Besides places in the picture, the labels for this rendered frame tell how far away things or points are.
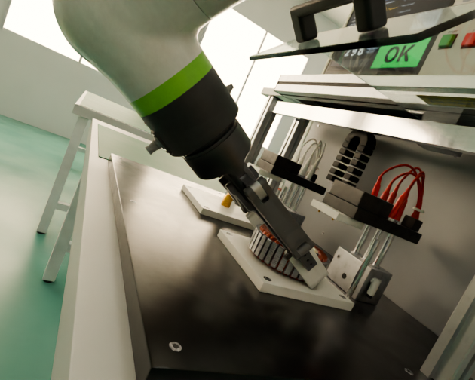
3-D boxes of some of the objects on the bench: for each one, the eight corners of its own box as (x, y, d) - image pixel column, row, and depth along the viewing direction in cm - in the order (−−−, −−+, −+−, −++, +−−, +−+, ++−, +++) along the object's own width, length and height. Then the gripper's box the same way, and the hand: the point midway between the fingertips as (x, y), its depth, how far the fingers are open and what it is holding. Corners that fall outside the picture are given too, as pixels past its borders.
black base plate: (137, 397, 20) (151, 366, 20) (107, 161, 77) (111, 152, 76) (506, 409, 42) (516, 393, 41) (270, 218, 98) (274, 210, 98)
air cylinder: (354, 300, 50) (372, 267, 49) (324, 274, 56) (338, 244, 55) (376, 305, 52) (393, 274, 51) (344, 280, 58) (359, 252, 58)
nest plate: (258, 292, 37) (264, 282, 37) (216, 235, 51) (219, 228, 50) (350, 311, 44) (355, 303, 44) (292, 257, 57) (295, 251, 57)
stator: (269, 276, 40) (283, 249, 39) (234, 237, 50) (245, 214, 49) (335, 292, 45) (348, 268, 44) (292, 253, 55) (302, 233, 54)
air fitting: (369, 298, 49) (378, 280, 48) (363, 293, 50) (372, 276, 49) (373, 299, 49) (383, 281, 49) (368, 295, 50) (377, 277, 50)
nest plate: (200, 213, 59) (203, 207, 59) (181, 188, 72) (183, 183, 72) (268, 235, 66) (271, 229, 65) (239, 208, 79) (241, 203, 79)
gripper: (162, 137, 48) (243, 240, 58) (212, 185, 27) (324, 330, 37) (203, 105, 48) (276, 212, 59) (283, 127, 28) (373, 286, 38)
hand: (289, 249), depth 47 cm, fingers closed on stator, 11 cm apart
